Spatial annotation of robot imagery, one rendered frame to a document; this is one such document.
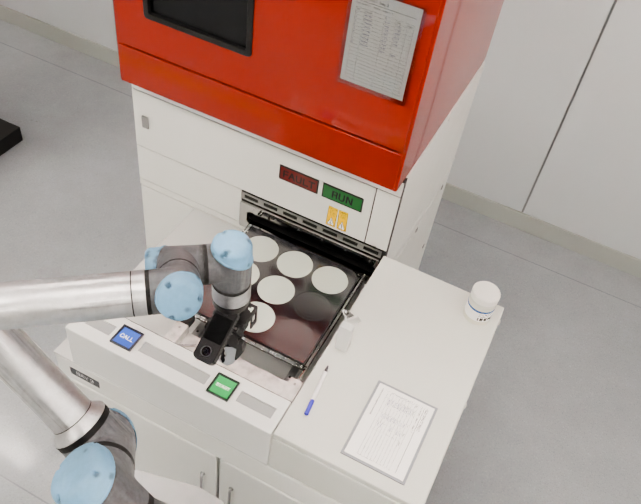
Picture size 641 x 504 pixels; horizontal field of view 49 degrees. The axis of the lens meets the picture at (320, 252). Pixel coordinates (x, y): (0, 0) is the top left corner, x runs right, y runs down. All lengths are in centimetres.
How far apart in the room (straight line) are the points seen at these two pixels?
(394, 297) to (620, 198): 181
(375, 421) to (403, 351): 21
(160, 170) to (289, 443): 99
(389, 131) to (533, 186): 193
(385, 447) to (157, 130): 110
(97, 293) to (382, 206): 89
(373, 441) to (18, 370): 73
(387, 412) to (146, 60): 106
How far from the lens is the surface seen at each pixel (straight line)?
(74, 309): 117
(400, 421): 161
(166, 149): 212
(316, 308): 185
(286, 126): 175
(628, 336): 340
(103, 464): 130
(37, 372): 137
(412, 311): 181
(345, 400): 162
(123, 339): 170
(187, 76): 185
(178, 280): 113
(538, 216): 358
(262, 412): 159
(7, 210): 349
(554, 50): 314
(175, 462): 195
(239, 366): 175
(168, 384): 164
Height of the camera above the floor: 232
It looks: 46 degrees down
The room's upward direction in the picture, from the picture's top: 10 degrees clockwise
